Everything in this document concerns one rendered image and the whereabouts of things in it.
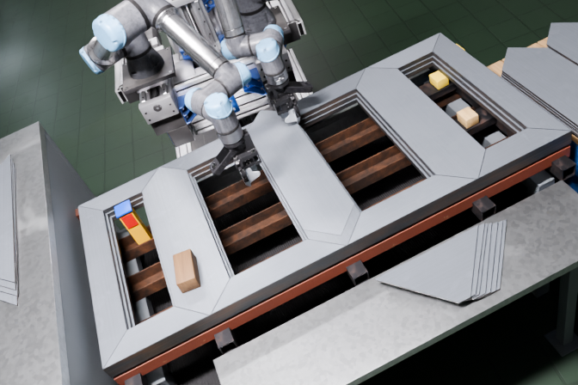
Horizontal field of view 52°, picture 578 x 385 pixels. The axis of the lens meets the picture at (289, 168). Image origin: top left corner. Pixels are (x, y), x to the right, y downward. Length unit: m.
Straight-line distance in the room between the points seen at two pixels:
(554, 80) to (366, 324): 1.06
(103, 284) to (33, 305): 0.27
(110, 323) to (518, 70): 1.61
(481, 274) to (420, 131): 0.55
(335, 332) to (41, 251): 0.93
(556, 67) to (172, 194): 1.42
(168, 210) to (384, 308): 0.83
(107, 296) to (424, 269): 0.98
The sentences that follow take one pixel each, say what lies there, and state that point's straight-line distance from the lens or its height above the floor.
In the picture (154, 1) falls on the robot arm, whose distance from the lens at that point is 2.02.
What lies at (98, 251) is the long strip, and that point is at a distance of 2.13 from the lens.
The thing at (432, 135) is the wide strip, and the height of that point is 0.87.
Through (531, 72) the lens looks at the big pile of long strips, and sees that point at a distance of 2.26.
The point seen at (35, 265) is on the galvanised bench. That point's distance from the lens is 1.95.
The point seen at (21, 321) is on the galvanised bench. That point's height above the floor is 1.05.
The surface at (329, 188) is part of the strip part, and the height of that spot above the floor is 0.87.
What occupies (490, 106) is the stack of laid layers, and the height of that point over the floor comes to 0.84.
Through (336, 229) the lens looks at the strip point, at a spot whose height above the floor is 0.87.
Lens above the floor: 2.24
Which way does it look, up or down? 42 degrees down
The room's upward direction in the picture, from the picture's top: 21 degrees counter-clockwise
